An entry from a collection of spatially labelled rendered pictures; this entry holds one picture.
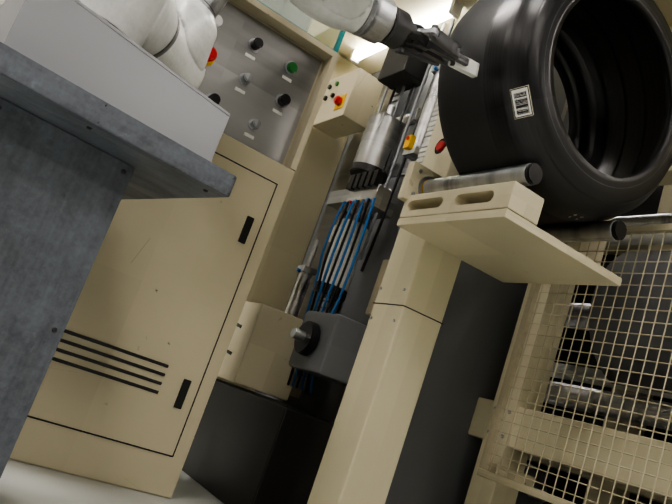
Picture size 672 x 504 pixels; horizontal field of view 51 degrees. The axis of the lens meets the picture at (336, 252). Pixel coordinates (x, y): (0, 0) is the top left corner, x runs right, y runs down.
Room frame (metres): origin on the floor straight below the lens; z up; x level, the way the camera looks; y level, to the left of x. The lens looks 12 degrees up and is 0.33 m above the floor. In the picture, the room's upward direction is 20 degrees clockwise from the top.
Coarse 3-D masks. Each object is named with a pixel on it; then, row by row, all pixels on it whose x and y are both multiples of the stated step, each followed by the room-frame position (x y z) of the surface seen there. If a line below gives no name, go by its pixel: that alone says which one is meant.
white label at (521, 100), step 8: (520, 88) 1.26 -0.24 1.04; (528, 88) 1.25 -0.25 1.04; (512, 96) 1.28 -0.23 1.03; (520, 96) 1.27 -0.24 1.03; (528, 96) 1.26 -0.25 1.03; (512, 104) 1.29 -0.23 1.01; (520, 104) 1.28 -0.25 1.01; (528, 104) 1.27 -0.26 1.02; (520, 112) 1.28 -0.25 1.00; (528, 112) 1.27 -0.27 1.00
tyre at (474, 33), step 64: (512, 0) 1.29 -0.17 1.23; (576, 0) 1.27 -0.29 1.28; (640, 0) 1.36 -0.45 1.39; (512, 64) 1.27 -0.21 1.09; (576, 64) 1.66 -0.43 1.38; (640, 64) 1.56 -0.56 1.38; (448, 128) 1.46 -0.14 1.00; (512, 128) 1.31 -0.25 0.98; (576, 128) 1.70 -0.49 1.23; (640, 128) 1.61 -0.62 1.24; (576, 192) 1.37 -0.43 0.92; (640, 192) 1.44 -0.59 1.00
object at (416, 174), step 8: (408, 168) 1.60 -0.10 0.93; (416, 168) 1.59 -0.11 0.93; (424, 168) 1.60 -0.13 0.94; (408, 176) 1.59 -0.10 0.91; (416, 176) 1.59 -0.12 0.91; (424, 176) 1.60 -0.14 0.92; (432, 176) 1.61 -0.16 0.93; (440, 176) 1.62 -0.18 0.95; (408, 184) 1.58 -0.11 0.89; (416, 184) 1.59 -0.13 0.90; (400, 192) 1.60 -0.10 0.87; (408, 192) 1.59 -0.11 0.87; (416, 192) 1.60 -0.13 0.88
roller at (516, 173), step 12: (504, 168) 1.36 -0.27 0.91; (516, 168) 1.33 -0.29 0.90; (528, 168) 1.30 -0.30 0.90; (540, 168) 1.31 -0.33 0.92; (432, 180) 1.57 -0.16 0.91; (444, 180) 1.52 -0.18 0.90; (456, 180) 1.48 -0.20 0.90; (468, 180) 1.45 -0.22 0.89; (480, 180) 1.42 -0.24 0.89; (492, 180) 1.38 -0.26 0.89; (504, 180) 1.36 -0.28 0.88; (516, 180) 1.33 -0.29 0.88; (528, 180) 1.30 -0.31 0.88; (540, 180) 1.31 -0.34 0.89
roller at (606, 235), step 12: (540, 228) 1.62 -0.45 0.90; (552, 228) 1.58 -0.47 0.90; (564, 228) 1.55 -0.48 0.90; (576, 228) 1.52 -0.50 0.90; (588, 228) 1.49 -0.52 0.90; (600, 228) 1.46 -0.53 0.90; (612, 228) 1.43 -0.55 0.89; (624, 228) 1.44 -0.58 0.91; (564, 240) 1.56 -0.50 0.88; (576, 240) 1.54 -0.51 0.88; (588, 240) 1.51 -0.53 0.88; (600, 240) 1.48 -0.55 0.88; (612, 240) 1.46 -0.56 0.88
